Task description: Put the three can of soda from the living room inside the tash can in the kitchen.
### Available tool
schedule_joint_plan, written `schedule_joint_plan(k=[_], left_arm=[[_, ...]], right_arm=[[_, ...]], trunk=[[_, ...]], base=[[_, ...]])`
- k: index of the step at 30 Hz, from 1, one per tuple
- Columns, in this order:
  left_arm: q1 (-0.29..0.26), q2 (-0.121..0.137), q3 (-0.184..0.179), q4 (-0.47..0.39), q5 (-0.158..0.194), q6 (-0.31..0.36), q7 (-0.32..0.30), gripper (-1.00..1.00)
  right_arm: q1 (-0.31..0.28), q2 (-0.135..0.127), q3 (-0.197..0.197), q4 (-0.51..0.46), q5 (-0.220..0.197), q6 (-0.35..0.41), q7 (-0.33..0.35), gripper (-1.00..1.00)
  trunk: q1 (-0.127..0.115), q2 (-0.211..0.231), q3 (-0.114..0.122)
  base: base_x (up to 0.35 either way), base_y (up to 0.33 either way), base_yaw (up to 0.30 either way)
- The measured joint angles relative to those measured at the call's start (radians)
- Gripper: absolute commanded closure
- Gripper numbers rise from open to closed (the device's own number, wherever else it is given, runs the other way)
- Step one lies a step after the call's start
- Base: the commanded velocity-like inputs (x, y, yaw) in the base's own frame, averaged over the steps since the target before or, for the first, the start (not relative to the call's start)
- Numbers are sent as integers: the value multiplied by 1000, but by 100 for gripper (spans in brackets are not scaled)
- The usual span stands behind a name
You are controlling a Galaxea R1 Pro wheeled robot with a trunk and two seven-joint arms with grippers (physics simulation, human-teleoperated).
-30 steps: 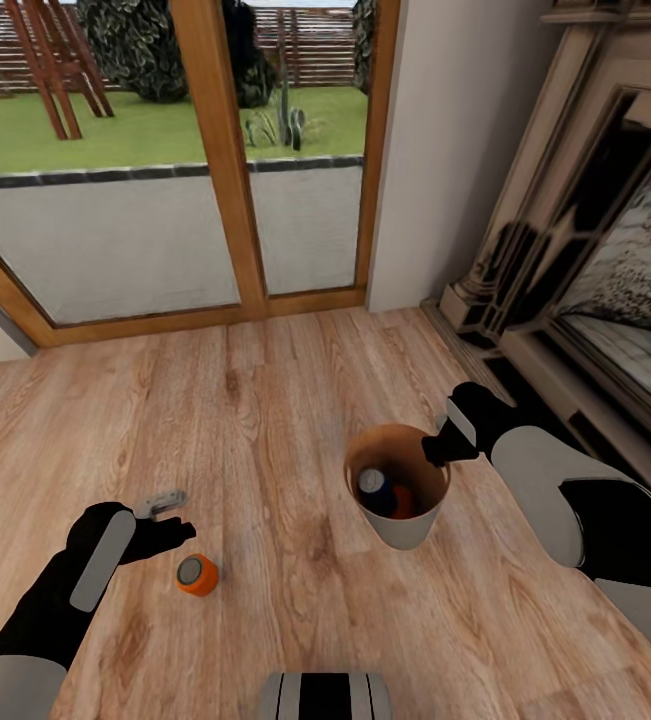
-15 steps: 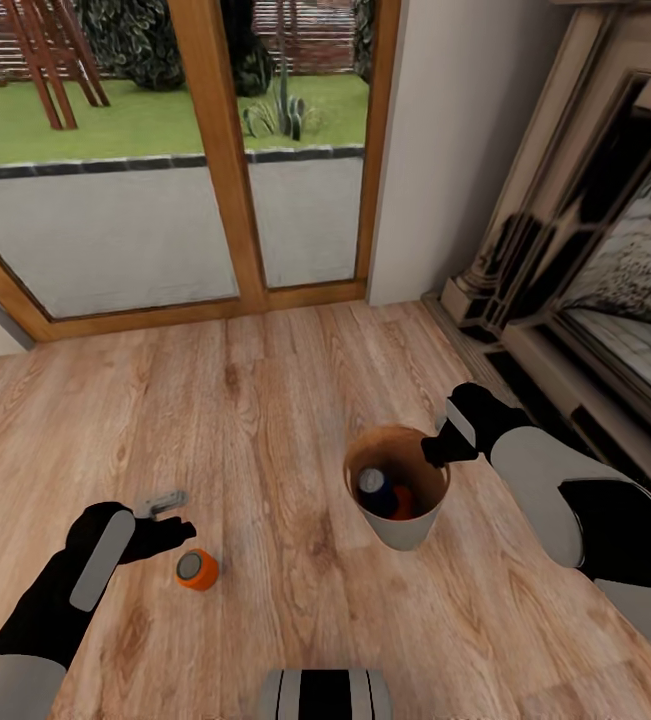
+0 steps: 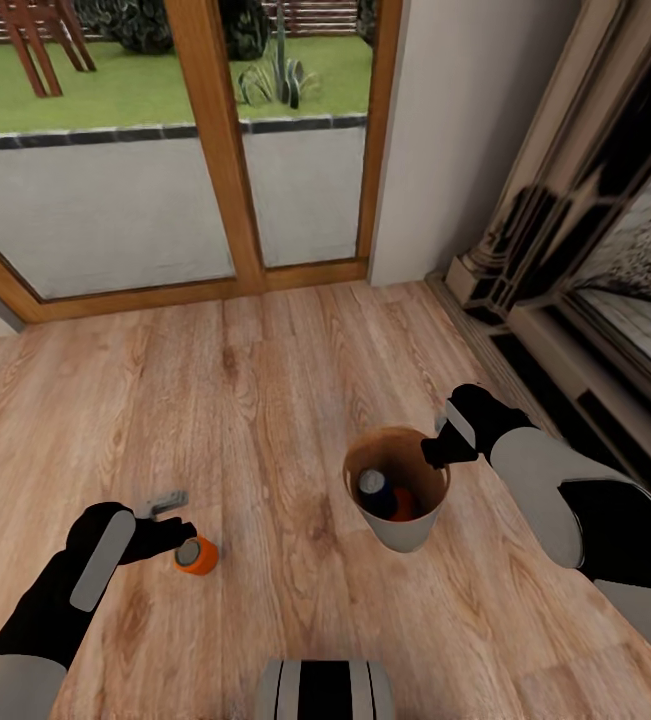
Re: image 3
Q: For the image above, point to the trash can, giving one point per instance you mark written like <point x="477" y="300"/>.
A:
<point x="397" y="452"/>

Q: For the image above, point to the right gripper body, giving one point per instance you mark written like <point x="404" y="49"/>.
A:
<point x="439" y="451"/>

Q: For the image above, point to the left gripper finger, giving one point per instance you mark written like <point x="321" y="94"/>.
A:
<point x="188" y="531"/>

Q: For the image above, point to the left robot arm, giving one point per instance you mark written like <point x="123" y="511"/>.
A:
<point x="40" y="640"/>

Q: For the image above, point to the can of soda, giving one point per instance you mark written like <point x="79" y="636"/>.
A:
<point x="197" y="556"/>
<point x="376" y="490"/>
<point x="406" y="505"/>

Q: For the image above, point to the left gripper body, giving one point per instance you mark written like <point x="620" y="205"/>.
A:
<point x="163" y="536"/>

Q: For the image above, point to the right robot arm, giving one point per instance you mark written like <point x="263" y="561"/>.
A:
<point x="585" y="515"/>

